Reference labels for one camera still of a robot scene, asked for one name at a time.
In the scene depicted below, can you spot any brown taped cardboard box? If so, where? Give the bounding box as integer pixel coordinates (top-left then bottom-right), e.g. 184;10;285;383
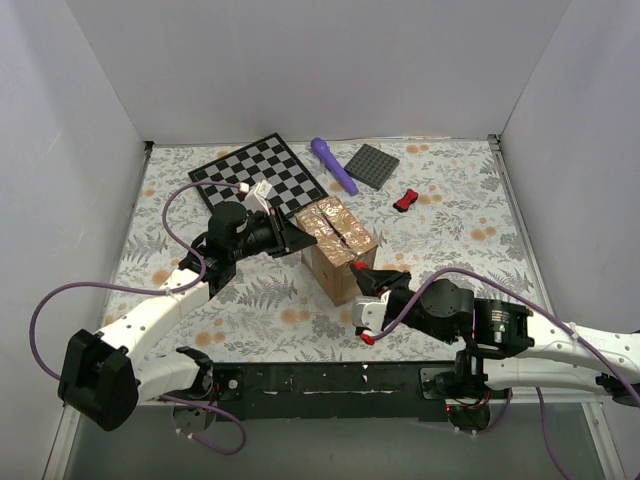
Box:
295;196;378;306

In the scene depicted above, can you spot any red black knife cap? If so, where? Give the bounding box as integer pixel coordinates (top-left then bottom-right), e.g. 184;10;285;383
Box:
392;189;419;213

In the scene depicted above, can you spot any red black utility knife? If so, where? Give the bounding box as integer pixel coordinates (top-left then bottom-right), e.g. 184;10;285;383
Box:
350;261;369;273

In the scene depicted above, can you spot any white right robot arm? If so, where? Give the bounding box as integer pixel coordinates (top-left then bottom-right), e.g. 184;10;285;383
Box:
350;262;639;406

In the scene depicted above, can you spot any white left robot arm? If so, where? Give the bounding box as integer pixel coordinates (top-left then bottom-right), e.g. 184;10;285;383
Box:
58;202;317;431

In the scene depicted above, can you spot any black white checkerboard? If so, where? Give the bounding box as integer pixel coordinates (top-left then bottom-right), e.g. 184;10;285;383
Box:
189;133;328;218

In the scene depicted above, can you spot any dark grey studded plate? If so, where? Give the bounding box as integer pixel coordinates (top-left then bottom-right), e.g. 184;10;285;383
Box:
344;144;400;190

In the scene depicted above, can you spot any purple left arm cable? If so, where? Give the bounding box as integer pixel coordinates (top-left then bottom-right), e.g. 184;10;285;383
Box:
28;183;248;456

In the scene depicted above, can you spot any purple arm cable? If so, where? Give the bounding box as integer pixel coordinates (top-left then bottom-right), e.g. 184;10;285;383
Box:
370;266;640;479
28;183;248;456

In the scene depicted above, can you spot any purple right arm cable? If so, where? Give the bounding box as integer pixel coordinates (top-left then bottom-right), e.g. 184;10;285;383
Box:
370;266;640;479

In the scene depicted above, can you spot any purple cylindrical handle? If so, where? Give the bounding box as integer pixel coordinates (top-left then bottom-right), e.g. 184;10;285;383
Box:
310;137;359;196

